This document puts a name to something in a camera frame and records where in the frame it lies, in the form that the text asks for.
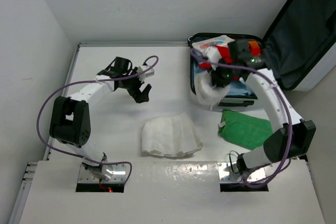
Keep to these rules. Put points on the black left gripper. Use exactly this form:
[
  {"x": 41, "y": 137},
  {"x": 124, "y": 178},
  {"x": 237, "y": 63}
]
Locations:
[{"x": 140, "y": 96}]

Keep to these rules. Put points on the open grey suitcase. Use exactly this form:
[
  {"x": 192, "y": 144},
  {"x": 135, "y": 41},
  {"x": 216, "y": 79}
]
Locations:
[{"x": 299, "y": 44}]

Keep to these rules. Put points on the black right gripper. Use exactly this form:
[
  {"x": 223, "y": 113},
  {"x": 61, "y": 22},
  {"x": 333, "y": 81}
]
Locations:
[{"x": 218, "y": 79}]

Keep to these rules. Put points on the light blue shirt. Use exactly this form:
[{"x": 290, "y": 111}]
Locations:
[{"x": 236, "y": 89}]

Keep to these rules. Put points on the white pleated skirt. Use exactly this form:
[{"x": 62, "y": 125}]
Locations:
[{"x": 173, "y": 136}]

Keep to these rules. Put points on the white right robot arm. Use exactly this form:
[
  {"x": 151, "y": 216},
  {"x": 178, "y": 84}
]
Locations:
[{"x": 291, "y": 135}]

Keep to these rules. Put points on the green towel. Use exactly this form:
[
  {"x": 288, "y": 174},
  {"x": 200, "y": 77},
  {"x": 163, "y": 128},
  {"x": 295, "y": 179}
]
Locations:
[{"x": 243, "y": 130}]

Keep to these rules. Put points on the red cloth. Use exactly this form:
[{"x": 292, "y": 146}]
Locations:
[{"x": 221, "y": 56}]

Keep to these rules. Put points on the orange patterned cloth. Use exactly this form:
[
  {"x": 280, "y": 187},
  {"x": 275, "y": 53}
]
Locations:
[{"x": 254, "y": 45}]

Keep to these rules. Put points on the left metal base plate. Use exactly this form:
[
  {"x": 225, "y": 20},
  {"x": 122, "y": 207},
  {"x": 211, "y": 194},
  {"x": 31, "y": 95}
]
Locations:
[{"x": 108, "y": 174}]

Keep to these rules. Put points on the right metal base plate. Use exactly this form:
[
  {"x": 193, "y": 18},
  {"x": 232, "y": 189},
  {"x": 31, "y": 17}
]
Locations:
[{"x": 228, "y": 174}]

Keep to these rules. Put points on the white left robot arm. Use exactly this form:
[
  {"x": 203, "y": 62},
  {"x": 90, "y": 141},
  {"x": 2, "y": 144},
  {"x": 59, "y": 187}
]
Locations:
[{"x": 70, "y": 121}]

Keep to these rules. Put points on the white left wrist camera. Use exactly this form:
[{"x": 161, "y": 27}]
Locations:
[{"x": 145, "y": 71}]

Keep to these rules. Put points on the white tissue roll pack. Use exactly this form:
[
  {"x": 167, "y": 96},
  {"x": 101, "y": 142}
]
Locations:
[{"x": 206, "y": 93}]

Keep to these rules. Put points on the striped white wipes box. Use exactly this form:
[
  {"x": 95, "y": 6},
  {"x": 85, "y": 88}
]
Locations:
[{"x": 203, "y": 44}]

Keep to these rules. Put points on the metal base plate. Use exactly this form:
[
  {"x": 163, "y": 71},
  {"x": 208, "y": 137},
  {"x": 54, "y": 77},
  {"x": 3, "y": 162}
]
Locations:
[
  {"x": 228, "y": 174},
  {"x": 108, "y": 174}
]

